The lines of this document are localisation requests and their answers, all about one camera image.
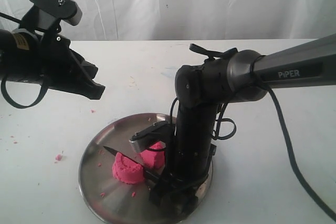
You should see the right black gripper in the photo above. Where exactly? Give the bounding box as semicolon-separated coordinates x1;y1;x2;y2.
149;103;217;215

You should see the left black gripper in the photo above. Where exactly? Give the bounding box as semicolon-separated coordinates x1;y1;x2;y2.
23;35;106;100

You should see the black kitchen knife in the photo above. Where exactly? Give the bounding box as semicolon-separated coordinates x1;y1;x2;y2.
104;146;159;184

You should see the pink sand half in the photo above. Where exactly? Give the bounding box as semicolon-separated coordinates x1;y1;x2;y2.
140;150;165;169

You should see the round steel plate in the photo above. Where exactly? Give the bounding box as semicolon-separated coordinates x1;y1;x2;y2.
79;113;213;223

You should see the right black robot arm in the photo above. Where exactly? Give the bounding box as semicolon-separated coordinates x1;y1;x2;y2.
149;35;335;219

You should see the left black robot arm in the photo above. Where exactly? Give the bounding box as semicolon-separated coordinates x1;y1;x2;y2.
1;29;105;100

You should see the pink sand crumb lump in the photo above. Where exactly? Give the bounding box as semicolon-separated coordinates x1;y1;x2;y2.
55;154;63;163

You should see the white backdrop curtain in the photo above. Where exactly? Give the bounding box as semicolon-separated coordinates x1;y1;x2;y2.
1;0;335;40

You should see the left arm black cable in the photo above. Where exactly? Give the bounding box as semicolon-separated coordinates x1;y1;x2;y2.
0;76;49;109

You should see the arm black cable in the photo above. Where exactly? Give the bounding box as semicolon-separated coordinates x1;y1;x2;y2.
262;87;336;222
0;76;49;109

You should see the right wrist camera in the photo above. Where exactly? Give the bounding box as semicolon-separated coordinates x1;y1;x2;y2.
129;121;175;153

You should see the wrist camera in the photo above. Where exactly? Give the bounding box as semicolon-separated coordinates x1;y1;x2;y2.
19;0;82;34
129;121;175;153

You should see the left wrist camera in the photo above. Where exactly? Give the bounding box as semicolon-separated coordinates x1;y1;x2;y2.
19;0;82;34

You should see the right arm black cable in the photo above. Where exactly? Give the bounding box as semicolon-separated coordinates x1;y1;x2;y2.
262;87;336;222

